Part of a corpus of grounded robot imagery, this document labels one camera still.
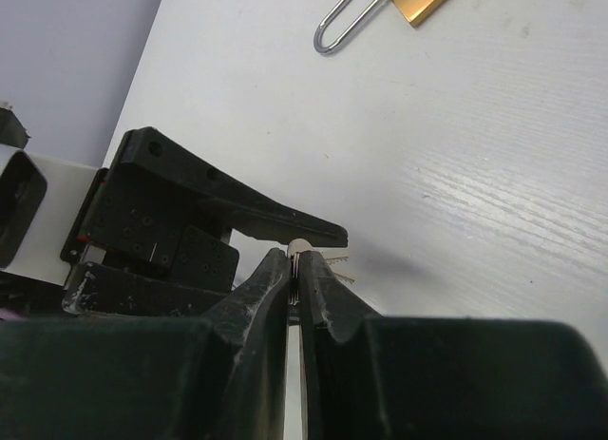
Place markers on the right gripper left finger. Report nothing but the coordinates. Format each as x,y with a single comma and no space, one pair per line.
217,376

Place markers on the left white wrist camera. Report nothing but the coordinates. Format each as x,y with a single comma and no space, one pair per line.
41,197

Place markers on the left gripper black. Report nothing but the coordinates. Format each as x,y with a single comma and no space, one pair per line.
166,225

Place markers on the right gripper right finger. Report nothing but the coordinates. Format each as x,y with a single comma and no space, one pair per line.
368,376

